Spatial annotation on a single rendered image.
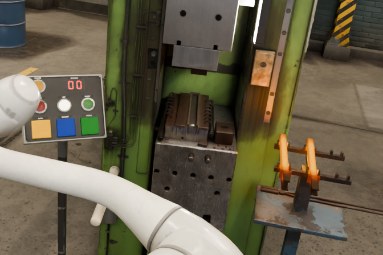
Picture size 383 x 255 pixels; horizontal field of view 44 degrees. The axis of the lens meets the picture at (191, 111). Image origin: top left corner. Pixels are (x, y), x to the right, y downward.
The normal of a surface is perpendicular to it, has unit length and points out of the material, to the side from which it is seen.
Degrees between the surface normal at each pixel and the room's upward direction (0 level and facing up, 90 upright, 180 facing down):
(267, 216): 0
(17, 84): 36
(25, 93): 50
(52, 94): 60
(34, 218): 0
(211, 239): 13
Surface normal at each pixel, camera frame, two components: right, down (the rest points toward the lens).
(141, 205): -0.20, -0.64
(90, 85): 0.39, -0.11
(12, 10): 0.72, 0.35
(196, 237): 0.30, -0.88
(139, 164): -0.04, 0.39
